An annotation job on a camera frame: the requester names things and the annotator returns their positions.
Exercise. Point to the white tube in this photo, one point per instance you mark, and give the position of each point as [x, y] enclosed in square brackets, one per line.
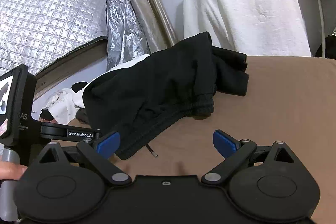
[322, 35]

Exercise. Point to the brown wooden frame board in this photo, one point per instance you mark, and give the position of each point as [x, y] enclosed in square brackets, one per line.
[78, 56]

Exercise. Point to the white garment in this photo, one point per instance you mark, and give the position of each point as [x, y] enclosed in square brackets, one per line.
[126, 64]

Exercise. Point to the small black garment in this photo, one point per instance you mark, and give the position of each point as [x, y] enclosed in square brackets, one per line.
[231, 74]

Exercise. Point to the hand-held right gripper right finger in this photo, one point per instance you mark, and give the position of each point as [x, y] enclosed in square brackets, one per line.
[223, 144]

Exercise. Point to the person's left hand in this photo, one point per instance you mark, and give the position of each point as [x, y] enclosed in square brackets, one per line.
[11, 171]

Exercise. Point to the large black garment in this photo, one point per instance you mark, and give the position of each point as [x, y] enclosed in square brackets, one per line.
[147, 87]

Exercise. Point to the beige metal rail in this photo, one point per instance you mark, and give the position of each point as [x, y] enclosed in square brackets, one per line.
[151, 1]

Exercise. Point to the crinkled silver foil curtain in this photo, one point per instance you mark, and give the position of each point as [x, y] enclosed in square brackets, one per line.
[123, 16]

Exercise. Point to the white printed cloth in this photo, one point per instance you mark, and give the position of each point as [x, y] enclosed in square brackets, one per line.
[63, 108]

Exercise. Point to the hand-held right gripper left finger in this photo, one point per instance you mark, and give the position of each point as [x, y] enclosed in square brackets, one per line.
[109, 145]

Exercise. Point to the silver quilted insulation sheet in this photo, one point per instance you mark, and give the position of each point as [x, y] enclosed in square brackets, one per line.
[39, 3]

